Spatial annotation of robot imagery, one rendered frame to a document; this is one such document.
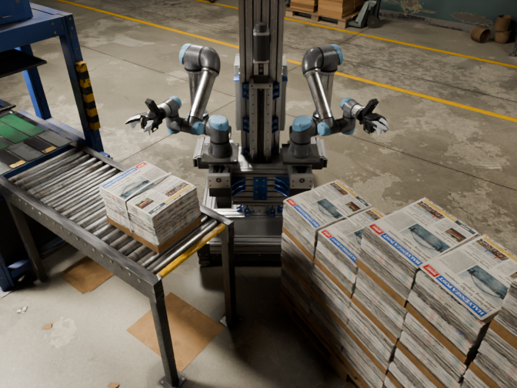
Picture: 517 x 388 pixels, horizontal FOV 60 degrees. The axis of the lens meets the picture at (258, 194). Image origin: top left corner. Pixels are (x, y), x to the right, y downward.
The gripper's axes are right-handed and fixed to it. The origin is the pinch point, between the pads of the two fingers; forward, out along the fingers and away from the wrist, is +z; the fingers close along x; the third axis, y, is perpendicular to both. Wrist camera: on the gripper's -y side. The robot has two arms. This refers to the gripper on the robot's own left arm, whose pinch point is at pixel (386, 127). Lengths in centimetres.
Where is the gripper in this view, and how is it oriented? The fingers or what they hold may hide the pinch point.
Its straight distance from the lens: 230.1
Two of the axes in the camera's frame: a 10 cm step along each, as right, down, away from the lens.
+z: 4.3, 5.4, -7.2
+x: -8.9, 3.6, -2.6
